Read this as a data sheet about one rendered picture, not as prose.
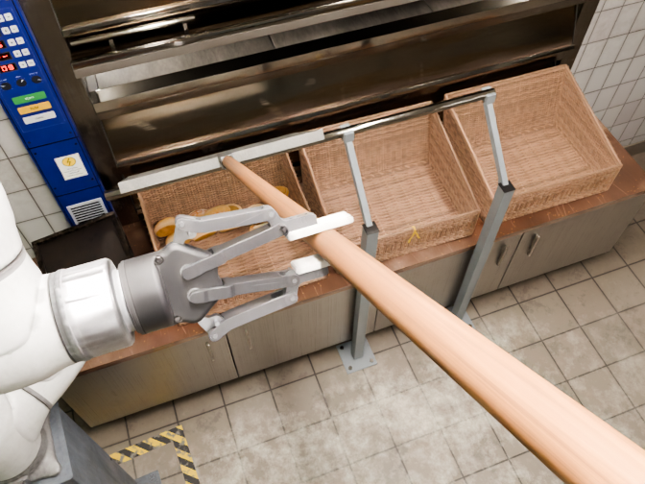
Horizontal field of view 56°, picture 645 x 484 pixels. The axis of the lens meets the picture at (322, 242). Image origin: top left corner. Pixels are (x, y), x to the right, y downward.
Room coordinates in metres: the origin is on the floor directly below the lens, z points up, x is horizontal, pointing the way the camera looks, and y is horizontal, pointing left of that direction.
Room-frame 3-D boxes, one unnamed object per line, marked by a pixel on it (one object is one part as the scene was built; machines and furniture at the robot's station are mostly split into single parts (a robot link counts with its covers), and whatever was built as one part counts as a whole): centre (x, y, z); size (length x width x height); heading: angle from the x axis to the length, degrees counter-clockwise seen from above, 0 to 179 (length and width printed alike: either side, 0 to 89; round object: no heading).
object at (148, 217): (1.27, 0.32, 0.72); 0.56 x 0.49 x 0.28; 111
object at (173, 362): (1.42, -0.13, 0.29); 2.42 x 0.56 x 0.58; 110
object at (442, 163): (1.48, -0.24, 0.72); 0.56 x 0.49 x 0.28; 109
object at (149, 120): (1.72, -0.13, 1.02); 1.79 x 0.11 x 0.19; 110
